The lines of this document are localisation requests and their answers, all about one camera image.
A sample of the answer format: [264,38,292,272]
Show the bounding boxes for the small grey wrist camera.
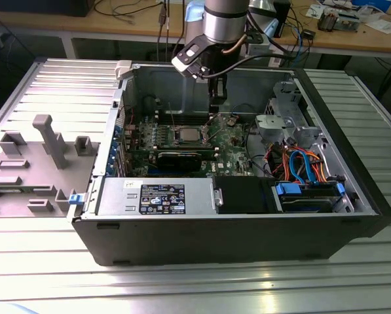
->
[247,31,275,57]

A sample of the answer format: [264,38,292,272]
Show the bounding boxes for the blue box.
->
[351,0,391,10]

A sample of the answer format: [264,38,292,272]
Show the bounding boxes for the wooden workbench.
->
[0,0,391,61]

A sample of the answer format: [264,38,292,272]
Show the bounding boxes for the black graphics card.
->
[155,150,203,173]

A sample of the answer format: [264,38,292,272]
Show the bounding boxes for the grey metal device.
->
[337,11,362,33]

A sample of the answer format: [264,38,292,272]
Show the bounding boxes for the orange wire bundle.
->
[265,145,330,183]

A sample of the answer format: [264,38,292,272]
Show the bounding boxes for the silver CPU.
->
[178,128,202,142]

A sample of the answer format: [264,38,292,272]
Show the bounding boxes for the black camera cable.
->
[195,52,296,79]

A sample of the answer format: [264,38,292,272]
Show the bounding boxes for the grey parts rack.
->
[0,114,101,218]

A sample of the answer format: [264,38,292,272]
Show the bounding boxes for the white papers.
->
[365,18,391,34]

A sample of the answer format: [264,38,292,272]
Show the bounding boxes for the copper finned heat sink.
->
[318,9,339,33]

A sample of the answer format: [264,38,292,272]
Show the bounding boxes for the CPU socket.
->
[172,124,213,147]

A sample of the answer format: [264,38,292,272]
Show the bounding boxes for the black PC case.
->
[71,60,391,268]

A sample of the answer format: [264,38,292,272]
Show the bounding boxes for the metal socket cover frame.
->
[200,113,222,147]

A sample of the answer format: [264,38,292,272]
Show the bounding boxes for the green motherboard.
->
[122,111,268,179]

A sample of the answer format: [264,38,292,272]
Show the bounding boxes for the thin metal locking lever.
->
[168,101,177,131]

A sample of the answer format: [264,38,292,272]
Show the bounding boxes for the brown curved cable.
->
[221,34,248,54]

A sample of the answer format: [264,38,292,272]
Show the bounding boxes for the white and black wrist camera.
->
[171,44,203,79]

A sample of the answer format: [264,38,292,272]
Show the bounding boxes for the white printed label sheet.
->
[267,44,289,68]

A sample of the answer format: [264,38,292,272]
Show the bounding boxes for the black RAM slot row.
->
[129,143,217,157]
[154,111,215,125]

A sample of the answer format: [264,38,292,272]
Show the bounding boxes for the silver metal drive cage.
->
[254,80,327,148]

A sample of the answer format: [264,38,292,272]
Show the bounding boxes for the black tower device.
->
[278,0,293,39]

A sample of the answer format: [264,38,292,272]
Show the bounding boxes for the hard disk in blue carrier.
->
[272,181,346,213]

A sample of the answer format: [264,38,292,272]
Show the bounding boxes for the large black box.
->
[0,0,91,18]

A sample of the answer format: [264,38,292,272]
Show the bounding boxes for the blue data cable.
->
[288,147,318,184]

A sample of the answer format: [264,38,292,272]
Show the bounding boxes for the grey power supply with label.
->
[95,176,215,217]

